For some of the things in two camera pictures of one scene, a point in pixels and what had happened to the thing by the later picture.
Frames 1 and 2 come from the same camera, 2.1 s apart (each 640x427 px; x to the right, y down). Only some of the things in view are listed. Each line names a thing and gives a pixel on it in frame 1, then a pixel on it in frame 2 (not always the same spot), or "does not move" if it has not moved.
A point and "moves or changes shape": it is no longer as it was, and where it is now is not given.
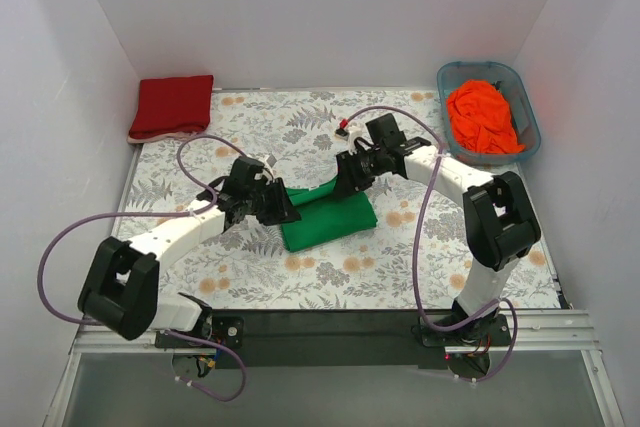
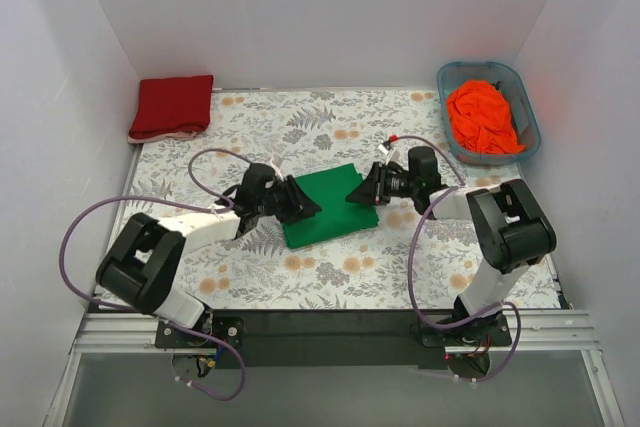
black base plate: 336,338 does not move
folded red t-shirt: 172,105 does not move
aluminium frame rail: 534,332 does not move
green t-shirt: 326,215 moves or changes shape
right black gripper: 347,174 to 377,183
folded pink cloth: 172,136 does not move
